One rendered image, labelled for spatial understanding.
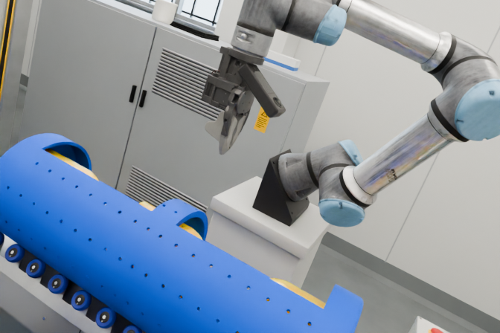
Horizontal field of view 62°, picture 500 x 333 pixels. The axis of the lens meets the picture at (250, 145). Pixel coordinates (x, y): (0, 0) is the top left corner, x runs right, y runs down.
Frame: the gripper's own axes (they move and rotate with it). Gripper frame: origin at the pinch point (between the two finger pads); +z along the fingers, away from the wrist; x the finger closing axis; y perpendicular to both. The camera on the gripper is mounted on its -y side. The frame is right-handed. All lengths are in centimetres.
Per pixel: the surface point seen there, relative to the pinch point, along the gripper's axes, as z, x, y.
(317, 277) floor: 141, -221, -14
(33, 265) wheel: 44, 11, 34
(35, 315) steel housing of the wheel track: 53, 13, 28
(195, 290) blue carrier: 24.0, 12.1, -7.9
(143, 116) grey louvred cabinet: 57, -153, 129
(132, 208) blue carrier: 18.9, 6.6, 13.8
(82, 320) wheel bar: 48, 11, 16
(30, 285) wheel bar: 48, 12, 33
